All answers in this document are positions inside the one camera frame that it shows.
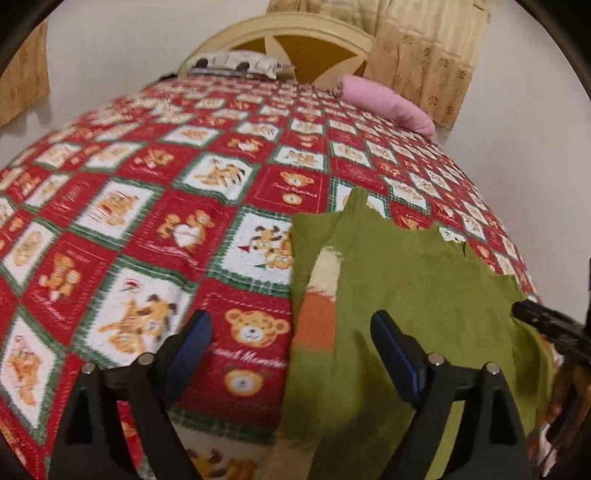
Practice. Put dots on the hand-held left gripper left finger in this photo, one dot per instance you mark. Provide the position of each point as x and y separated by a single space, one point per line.
187 350

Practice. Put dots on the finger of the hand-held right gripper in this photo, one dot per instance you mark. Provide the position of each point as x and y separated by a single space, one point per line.
549 327

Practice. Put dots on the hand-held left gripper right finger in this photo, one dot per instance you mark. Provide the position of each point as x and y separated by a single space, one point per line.
399 355

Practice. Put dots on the green orange striped knit sweater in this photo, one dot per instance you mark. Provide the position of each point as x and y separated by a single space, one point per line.
415 286

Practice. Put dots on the person's right hand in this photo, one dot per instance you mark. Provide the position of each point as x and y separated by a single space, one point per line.
570 401

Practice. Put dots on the red printed bear bedspread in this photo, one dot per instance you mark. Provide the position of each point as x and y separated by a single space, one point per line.
152 184

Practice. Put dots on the pink pillow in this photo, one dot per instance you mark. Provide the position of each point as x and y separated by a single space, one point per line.
388 101

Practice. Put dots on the white printed pillow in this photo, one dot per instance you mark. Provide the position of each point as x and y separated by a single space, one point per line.
240 62

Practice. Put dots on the beige floral window curtain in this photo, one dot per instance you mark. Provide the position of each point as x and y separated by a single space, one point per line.
323 7
429 60

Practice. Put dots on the cream and brown headboard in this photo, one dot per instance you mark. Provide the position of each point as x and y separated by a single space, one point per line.
304 50

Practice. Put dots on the beige floral wall curtain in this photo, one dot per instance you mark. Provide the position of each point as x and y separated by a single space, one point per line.
25 78

